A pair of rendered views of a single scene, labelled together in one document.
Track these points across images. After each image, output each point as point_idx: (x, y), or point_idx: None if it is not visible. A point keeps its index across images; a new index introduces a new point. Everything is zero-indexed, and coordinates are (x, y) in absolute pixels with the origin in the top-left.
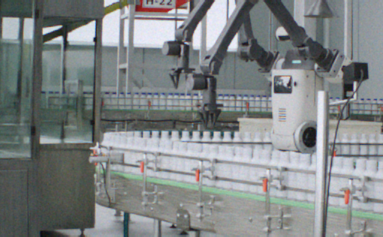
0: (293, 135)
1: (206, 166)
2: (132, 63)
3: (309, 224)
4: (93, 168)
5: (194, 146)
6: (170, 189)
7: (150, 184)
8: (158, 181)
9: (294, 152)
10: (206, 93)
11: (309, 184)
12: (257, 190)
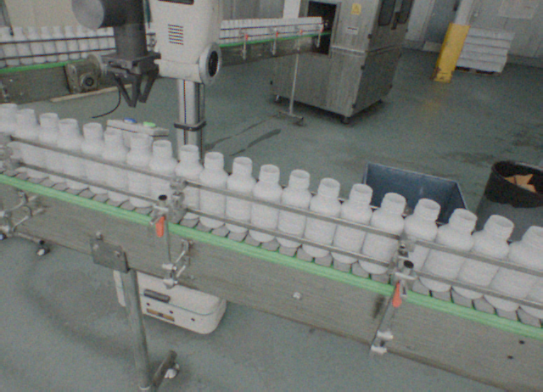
0: (197, 64)
1: (147, 178)
2: None
3: (478, 344)
4: None
5: (106, 139)
6: (64, 205)
7: (5, 187)
8: (25, 187)
9: (192, 82)
10: (127, 33)
11: (480, 275)
12: (311, 253)
